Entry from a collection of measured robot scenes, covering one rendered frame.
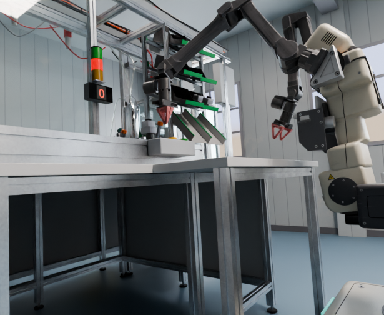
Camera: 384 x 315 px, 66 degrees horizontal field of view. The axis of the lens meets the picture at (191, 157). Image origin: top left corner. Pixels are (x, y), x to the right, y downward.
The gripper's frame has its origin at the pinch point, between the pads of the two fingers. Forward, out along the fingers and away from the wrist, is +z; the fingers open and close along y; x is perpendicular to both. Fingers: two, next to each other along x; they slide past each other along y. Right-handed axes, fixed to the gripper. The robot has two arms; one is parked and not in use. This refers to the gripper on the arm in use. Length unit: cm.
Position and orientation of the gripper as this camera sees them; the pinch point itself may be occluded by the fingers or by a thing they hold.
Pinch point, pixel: (165, 122)
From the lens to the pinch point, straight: 132.8
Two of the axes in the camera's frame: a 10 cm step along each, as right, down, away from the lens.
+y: -6.1, -0.5, -7.9
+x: 7.9, -0.8, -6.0
